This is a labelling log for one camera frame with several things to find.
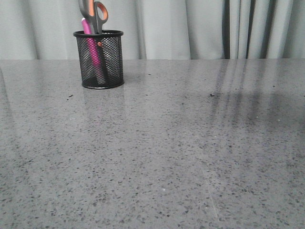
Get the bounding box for pink pen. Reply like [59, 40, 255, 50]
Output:
[81, 18, 105, 85]

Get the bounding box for grey orange scissors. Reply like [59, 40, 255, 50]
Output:
[78, 0, 108, 83]

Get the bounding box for black mesh pen holder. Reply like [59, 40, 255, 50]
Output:
[73, 30, 124, 89]

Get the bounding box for grey curtain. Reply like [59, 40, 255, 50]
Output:
[0, 0, 305, 60]

